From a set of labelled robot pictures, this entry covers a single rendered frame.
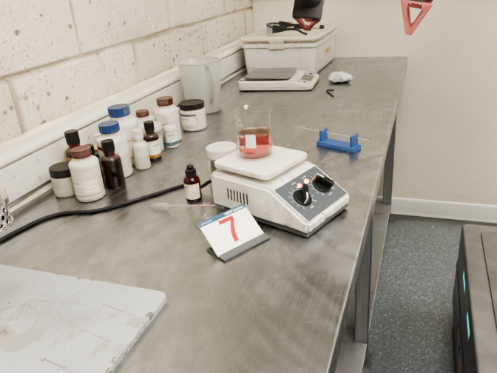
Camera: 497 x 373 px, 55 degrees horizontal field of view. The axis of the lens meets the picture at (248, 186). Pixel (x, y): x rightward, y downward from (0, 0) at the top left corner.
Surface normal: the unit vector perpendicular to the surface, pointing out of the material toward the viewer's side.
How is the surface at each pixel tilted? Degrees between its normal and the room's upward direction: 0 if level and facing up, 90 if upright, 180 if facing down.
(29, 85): 90
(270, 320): 0
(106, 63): 90
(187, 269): 0
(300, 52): 93
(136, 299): 0
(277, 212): 90
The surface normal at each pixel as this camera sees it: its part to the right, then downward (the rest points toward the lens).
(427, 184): -0.33, 0.41
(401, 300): -0.07, -0.91
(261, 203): -0.64, 0.36
